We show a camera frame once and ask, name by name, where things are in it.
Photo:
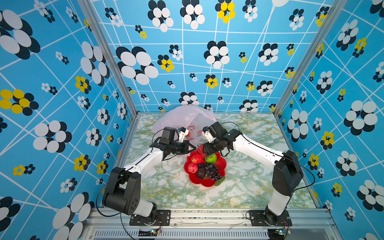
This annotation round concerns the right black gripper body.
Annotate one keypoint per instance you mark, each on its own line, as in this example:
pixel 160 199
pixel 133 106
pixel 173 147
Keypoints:
pixel 213 147

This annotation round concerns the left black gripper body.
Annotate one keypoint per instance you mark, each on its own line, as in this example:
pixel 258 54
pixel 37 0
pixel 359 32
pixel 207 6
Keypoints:
pixel 179 148

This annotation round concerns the red dragon fruit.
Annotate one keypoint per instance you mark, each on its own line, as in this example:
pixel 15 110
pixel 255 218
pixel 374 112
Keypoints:
pixel 200 151

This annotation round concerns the red strawberry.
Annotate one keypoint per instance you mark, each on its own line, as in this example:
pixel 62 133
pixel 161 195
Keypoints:
pixel 197 159

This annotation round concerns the green custard apple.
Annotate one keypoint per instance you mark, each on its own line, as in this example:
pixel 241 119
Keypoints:
pixel 211 159

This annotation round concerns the pink red apple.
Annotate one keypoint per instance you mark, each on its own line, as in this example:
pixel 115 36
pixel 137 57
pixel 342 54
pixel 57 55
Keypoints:
pixel 192 168

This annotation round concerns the pink plastic bag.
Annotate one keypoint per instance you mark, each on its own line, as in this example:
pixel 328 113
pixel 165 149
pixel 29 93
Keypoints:
pixel 192 118

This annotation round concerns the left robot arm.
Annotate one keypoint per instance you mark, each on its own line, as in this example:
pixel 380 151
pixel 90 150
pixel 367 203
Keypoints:
pixel 123 189

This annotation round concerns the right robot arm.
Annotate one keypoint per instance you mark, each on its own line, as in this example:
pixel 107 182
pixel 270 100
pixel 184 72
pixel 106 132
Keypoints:
pixel 287 171

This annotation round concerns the dark purple grape bunch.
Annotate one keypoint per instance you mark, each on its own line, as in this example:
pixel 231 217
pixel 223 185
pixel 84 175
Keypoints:
pixel 212 171

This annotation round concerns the green leaf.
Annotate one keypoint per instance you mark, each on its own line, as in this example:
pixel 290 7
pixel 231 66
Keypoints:
pixel 219 181

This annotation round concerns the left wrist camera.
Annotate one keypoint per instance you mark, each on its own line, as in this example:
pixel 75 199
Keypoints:
pixel 182 134

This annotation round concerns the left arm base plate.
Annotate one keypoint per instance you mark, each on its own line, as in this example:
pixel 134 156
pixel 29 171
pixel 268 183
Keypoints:
pixel 156 218

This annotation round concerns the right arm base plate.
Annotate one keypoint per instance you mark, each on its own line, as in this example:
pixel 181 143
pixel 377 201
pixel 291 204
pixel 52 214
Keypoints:
pixel 265 218

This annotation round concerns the aluminium front rail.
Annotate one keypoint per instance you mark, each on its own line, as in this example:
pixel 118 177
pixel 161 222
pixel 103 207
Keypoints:
pixel 214 224

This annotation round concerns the left aluminium corner post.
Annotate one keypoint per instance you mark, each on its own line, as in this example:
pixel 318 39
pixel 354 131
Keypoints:
pixel 91 16

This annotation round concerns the aluminium corner post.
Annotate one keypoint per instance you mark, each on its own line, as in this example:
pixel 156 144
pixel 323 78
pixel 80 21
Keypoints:
pixel 334 12
pixel 91 16

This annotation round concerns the right aluminium corner post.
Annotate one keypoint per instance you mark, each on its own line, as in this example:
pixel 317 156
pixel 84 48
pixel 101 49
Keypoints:
pixel 334 12

